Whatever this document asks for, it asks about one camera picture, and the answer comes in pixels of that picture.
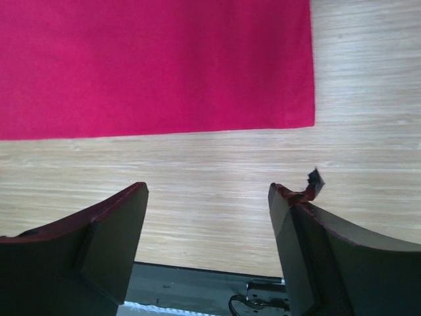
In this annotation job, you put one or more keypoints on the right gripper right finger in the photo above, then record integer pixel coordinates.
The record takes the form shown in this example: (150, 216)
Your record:
(332, 266)

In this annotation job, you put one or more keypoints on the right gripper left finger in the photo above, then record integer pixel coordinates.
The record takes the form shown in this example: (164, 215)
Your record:
(78, 265)

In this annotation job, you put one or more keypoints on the crimson t shirt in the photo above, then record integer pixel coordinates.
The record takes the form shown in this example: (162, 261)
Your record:
(85, 69)

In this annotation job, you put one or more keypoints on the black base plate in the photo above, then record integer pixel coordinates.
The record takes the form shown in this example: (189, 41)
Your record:
(167, 290)

